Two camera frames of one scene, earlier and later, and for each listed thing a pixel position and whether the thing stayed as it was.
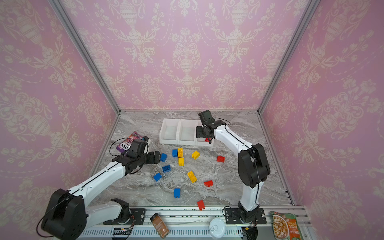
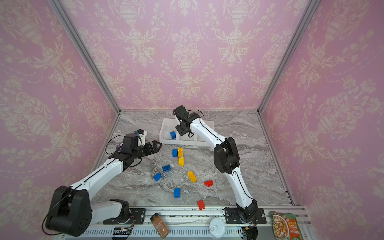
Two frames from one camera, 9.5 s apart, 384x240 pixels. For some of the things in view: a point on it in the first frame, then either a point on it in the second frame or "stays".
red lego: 208,183 stays
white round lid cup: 217,227 stays
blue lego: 163,157 to 173,134
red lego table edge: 201,205 stays
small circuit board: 121,231 stays
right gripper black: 199,133 to 181,132
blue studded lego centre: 166,168 stays
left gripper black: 153,160 to 156,149
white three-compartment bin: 180,131 stays
